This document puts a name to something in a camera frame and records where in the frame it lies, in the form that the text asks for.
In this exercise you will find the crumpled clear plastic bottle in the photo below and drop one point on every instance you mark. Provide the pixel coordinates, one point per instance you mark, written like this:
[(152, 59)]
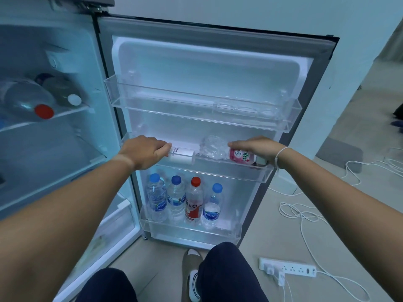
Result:
[(214, 147)]

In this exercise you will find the white-capped dark bottle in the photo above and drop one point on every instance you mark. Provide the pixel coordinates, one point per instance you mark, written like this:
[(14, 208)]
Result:
[(59, 89)]

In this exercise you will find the refrigerator body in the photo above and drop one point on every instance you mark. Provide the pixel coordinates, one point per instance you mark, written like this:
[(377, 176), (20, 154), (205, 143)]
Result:
[(37, 43)]

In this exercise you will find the person's left forearm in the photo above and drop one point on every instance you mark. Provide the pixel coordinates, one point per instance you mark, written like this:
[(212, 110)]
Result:
[(63, 223)]

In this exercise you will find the white plug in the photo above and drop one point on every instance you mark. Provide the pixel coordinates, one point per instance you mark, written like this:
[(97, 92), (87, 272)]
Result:
[(281, 278)]

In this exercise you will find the person's right fingers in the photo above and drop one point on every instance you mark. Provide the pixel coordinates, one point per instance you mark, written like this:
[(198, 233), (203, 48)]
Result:
[(239, 145)]

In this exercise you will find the person's leg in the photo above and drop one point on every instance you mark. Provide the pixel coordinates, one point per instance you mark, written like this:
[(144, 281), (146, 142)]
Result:
[(231, 273), (107, 287)]

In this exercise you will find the red-capped red-labelled bottle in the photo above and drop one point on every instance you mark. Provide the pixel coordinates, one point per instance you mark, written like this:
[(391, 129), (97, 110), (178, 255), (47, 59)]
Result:
[(194, 201)]

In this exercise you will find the clear deep bottle door shelf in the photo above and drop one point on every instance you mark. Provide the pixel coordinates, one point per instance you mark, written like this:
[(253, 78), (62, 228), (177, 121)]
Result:
[(189, 231)]

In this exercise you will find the clear plain door shelf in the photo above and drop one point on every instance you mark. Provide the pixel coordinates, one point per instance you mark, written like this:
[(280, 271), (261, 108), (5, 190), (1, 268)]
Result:
[(214, 168)]

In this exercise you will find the person's left fingers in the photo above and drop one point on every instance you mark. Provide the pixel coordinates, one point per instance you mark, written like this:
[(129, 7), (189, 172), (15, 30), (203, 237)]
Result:
[(165, 148)]

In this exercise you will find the clear crisper drawer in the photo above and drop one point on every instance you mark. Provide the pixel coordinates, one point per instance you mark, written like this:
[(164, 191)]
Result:
[(110, 229)]

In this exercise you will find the dark object on floor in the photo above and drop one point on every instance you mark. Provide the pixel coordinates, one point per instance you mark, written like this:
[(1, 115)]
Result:
[(398, 117)]

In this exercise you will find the beige and white shoe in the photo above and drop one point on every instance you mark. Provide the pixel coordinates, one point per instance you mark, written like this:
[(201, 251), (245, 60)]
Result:
[(190, 267)]

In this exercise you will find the clear door shelf with egg tray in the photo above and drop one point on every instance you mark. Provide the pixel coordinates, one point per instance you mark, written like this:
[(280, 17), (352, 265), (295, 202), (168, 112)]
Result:
[(195, 106)]

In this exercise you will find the small pink-labelled bottle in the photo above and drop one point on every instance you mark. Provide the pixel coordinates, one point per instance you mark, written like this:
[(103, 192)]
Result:
[(241, 157)]

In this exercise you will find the white power strip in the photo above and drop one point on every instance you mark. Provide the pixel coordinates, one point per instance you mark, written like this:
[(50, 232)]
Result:
[(292, 267)]

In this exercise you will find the small white bottle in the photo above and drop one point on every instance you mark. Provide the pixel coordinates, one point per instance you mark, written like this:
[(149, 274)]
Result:
[(182, 154)]

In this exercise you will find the person's left hand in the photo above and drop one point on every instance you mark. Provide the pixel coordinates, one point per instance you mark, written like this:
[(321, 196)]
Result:
[(143, 152)]

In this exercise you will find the glass refrigerator shelf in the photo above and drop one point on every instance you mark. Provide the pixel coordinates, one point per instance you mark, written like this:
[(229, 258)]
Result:
[(63, 114)]

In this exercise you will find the person's right forearm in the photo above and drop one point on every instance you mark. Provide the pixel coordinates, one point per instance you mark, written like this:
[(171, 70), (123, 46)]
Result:
[(340, 201)]

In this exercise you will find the grey floor mat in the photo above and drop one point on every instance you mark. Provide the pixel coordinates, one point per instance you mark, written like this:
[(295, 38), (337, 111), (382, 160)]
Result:
[(340, 154)]

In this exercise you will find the refrigerator door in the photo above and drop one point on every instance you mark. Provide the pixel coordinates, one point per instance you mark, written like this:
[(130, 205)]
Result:
[(207, 65)]

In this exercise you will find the blue-capped water bottle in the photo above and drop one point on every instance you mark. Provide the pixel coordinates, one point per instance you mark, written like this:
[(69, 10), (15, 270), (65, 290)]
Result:
[(211, 210), (176, 199), (156, 198)]

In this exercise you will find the person's right leg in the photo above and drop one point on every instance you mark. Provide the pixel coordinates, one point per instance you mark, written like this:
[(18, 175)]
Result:
[(231, 273)]

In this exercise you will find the person's left leg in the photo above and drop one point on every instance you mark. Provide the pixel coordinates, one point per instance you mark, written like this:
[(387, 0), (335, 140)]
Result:
[(107, 287)]

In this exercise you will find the person's right hand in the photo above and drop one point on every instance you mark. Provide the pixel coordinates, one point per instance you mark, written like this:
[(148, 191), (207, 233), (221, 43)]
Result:
[(263, 149)]

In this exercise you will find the large red-capped clear bottle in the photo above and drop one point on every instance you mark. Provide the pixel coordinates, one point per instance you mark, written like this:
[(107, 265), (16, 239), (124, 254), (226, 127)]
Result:
[(22, 100)]

